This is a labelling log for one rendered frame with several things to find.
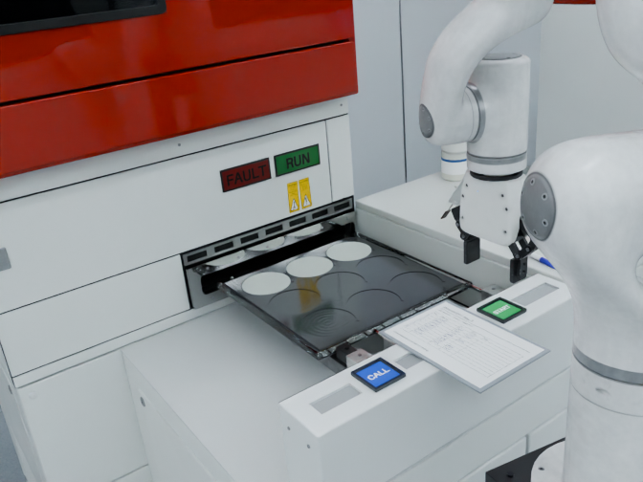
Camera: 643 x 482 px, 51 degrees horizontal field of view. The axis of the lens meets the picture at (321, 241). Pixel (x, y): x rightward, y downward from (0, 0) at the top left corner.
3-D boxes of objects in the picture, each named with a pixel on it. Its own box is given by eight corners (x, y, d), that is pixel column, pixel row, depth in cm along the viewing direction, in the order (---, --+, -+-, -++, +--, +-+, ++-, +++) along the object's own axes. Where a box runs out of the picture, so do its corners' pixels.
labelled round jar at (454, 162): (435, 177, 170) (434, 141, 166) (454, 170, 173) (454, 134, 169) (455, 183, 164) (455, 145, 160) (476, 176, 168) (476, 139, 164)
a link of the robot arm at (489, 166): (452, 150, 98) (452, 170, 99) (499, 162, 91) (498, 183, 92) (491, 138, 102) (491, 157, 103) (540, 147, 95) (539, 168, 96)
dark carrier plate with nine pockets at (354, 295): (224, 285, 140) (224, 282, 140) (353, 236, 157) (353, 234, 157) (320, 353, 114) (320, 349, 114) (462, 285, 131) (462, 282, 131)
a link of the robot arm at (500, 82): (480, 163, 91) (539, 151, 94) (481, 64, 86) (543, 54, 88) (451, 148, 99) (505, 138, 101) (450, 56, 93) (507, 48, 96)
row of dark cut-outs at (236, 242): (183, 265, 138) (181, 254, 137) (350, 207, 161) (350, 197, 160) (185, 266, 138) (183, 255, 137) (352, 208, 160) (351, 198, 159)
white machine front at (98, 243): (12, 383, 127) (-53, 183, 110) (352, 251, 168) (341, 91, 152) (16, 390, 124) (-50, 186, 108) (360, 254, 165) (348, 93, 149)
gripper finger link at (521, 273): (510, 242, 97) (508, 282, 100) (527, 248, 95) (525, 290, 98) (524, 235, 99) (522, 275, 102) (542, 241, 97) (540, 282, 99)
